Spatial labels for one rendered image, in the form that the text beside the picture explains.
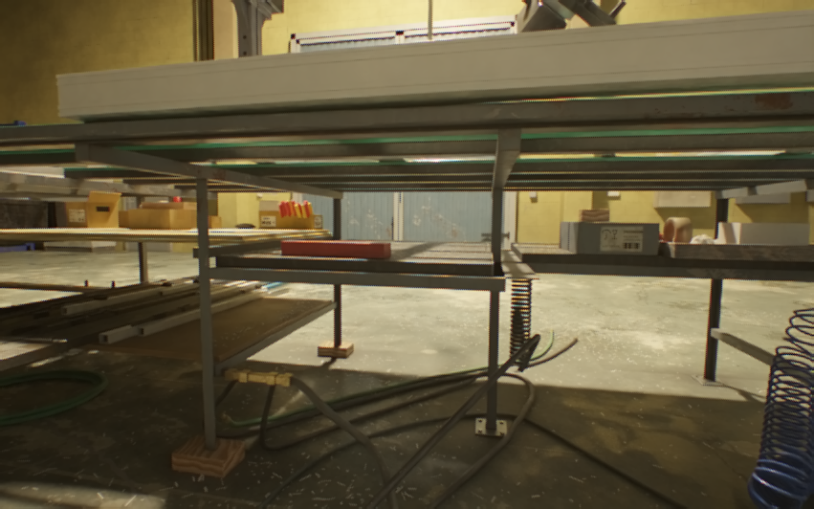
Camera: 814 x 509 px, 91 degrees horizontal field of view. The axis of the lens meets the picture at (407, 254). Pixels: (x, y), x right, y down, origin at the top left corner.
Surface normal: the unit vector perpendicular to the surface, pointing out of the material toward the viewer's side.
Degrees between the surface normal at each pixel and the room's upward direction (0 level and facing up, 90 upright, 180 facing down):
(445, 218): 90
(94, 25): 90
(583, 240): 90
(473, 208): 90
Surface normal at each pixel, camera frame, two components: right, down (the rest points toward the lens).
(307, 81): -0.21, 0.08
